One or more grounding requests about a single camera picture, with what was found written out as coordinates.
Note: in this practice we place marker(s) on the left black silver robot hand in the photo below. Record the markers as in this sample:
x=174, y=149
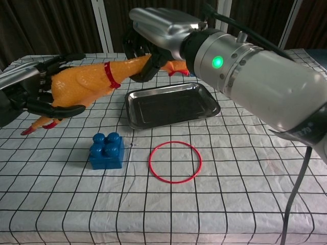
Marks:
x=15, y=76

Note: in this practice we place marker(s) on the white black grid tablecloth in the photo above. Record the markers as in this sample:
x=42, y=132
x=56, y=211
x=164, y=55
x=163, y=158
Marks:
x=178, y=217

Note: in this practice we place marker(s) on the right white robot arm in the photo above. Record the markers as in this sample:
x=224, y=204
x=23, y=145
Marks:
x=255, y=81

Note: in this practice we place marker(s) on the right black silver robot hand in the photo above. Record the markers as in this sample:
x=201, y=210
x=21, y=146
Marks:
x=163, y=30

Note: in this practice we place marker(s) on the blue toy building block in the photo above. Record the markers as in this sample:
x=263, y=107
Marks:
x=107, y=158

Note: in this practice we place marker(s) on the orange rubber chicken toy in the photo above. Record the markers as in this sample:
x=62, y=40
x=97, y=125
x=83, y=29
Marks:
x=76, y=84

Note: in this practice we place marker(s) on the white frame post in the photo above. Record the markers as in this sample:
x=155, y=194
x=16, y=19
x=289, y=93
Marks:
x=102, y=25
x=290, y=25
x=223, y=12

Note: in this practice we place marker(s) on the rectangular metal tray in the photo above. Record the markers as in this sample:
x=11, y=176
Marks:
x=171, y=107

